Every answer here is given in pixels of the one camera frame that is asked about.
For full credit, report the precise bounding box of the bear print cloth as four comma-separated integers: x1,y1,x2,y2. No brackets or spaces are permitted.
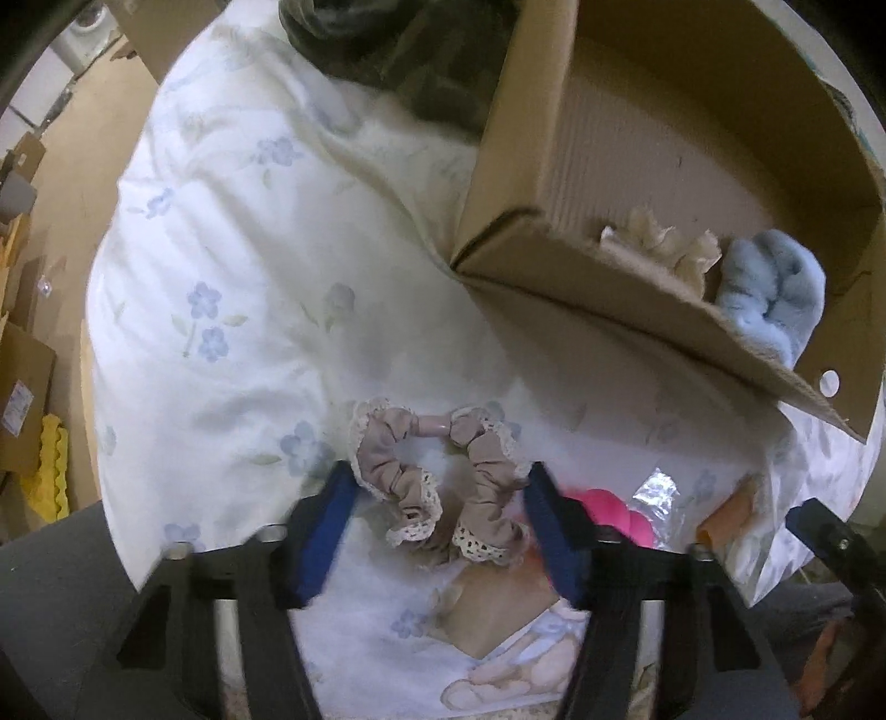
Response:
415,574,591,714

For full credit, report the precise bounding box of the orange brown cloth piece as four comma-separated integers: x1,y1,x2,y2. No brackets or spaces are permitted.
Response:
696,476,764,549

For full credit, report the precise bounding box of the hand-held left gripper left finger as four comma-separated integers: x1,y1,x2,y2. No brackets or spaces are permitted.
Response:
114,460,362,720

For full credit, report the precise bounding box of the flat cardboard box with label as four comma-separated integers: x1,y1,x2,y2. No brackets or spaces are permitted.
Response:
0,322,58,475

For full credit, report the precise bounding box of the beige lace-trimmed scrunchie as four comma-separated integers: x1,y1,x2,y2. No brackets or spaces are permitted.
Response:
349,398,533,567

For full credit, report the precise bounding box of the pink soft ball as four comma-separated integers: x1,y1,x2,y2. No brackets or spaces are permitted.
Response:
564,488,656,553

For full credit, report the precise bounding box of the dark camouflage cloth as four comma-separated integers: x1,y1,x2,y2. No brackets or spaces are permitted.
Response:
277,0,522,143

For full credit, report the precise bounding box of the yellow foam piece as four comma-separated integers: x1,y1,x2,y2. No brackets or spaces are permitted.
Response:
38,414,71,522

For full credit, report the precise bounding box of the light blue fluffy sock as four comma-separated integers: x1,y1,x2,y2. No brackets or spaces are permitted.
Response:
713,230,828,369

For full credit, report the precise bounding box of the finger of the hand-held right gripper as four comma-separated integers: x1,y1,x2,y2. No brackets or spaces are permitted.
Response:
785,498,883,610

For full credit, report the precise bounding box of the brown cardboard sheet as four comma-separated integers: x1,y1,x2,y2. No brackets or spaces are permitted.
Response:
116,0,233,85

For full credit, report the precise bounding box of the white floral bed sheet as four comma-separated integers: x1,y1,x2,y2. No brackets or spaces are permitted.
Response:
84,24,873,714

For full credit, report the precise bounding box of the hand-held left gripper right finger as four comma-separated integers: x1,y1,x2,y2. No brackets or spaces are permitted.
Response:
522,462,804,720

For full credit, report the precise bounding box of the white washing machine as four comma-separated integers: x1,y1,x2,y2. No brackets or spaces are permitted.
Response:
54,0,120,70

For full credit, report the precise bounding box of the cream fabric piece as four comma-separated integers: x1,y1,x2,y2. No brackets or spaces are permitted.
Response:
599,206,724,304

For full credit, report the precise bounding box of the clear plastic wrapper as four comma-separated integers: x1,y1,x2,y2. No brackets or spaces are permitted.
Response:
626,467,694,528

